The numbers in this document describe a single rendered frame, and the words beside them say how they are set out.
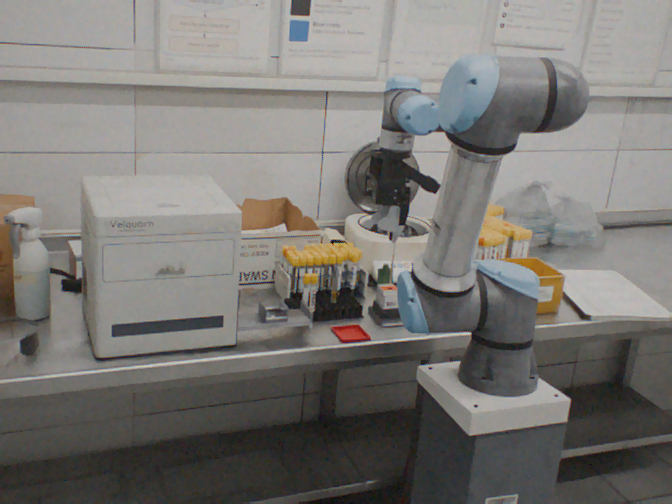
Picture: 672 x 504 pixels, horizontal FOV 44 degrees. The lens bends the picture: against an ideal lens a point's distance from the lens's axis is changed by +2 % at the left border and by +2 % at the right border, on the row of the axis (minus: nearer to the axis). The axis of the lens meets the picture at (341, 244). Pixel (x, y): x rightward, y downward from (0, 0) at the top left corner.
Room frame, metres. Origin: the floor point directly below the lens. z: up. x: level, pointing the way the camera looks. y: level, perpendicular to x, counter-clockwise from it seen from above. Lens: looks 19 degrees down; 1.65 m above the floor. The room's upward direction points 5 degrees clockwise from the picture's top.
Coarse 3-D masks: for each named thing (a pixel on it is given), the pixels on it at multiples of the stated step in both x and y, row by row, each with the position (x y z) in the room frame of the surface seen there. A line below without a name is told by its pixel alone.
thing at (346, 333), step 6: (354, 324) 1.69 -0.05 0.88; (336, 330) 1.66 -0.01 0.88; (342, 330) 1.67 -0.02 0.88; (348, 330) 1.67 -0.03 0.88; (354, 330) 1.67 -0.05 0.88; (360, 330) 1.68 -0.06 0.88; (342, 336) 1.64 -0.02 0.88; (348, 336) 1.64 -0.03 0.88; (354, 336) 1.64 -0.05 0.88; (360, 336) 1.64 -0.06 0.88; (366, 336) 1.65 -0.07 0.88; (342, 342) 1.61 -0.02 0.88
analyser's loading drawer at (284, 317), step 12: (252, 312) 1.64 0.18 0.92; (264, 312) 1.60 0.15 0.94; (276, 312) 1.65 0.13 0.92; (288, 312) 1.60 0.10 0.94; (300, 312) 1.66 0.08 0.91; (312, 312) 1.62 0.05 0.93; (240, 324) 1.57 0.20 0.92; (252, 324) 1.58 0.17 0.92; (264, 324) 1.58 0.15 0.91; (276, 324) 1.59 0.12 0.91; (288, 324) 1.60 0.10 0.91; (300, 324) 1.61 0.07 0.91
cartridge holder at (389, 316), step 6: (372, 306) 1.78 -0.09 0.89; (378, 306) 1.75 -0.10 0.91; (372, 312) 1.77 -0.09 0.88; (378, 312) 1.74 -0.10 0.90; (384, 312) 1.73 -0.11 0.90; (390, 312) 1.73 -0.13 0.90; (396, 312) 1.74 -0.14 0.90; (378, 318) 1.73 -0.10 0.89; (384, 318) 1.73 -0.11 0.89; (390, 318) 1.73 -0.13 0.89; (396, 318) 1.73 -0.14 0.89; (384, 324) 1.71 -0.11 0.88; (390, 324) 1.72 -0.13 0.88; (396, 324) 1.72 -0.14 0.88; (402, 324) 1.73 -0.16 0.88
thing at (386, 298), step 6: (378, 288) 1.77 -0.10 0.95; (384, 288) 1.75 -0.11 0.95; (396, 288) 1.76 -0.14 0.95; (378, 294) 1.76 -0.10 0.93; (384, 294) 1.73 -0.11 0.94; (390, 294) 1.74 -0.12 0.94; (396, 294) 1.74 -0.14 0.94; (378, 300) 1.76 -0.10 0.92; (384, 300) 1.73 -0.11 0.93; (390, 300) 1.74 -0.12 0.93; (396, 300) 1.74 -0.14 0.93; (384, 306) 1.73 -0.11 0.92; (390, 306) 1.74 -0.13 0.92; (396, 306) 1.74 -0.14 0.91
